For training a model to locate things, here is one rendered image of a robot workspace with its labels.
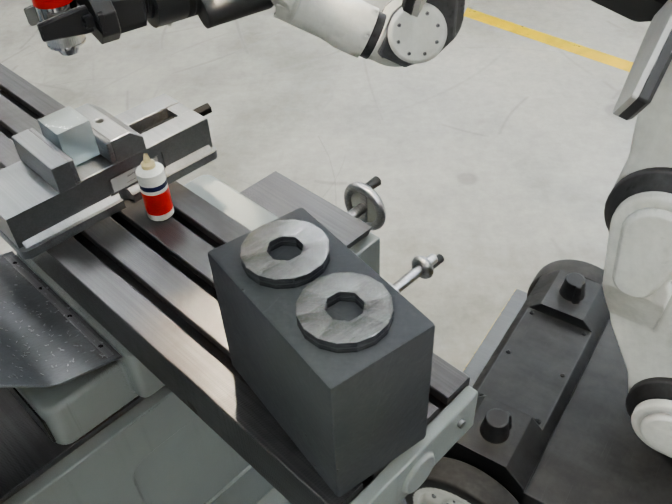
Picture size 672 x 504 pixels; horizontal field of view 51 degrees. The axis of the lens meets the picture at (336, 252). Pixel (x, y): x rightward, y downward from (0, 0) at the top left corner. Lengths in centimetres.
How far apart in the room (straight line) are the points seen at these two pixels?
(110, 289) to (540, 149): 212
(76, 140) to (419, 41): 51
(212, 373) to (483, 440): 48
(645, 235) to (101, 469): 83
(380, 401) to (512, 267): 168
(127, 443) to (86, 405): 12
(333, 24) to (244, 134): 198
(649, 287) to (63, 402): 78
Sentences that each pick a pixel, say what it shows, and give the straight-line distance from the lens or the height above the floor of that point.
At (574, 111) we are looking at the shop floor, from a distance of 312.
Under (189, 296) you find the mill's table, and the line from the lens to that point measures 96.
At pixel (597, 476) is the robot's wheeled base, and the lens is 122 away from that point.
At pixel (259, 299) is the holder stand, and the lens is 68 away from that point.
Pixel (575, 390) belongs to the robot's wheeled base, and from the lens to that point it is 131.
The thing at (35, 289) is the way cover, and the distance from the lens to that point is 116.
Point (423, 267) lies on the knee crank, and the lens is 156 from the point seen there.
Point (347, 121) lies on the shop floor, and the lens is 297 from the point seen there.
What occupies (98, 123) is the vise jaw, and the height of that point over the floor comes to 102.
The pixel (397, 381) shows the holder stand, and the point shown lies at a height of 105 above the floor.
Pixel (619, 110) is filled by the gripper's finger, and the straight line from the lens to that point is 34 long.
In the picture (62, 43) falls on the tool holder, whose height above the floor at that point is 121.
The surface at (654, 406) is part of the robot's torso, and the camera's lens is 113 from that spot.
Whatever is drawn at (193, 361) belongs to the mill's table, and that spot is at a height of 91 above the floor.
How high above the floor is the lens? 158
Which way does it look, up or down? 43 degrees down
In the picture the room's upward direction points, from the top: 3 degrees counter-clockwise
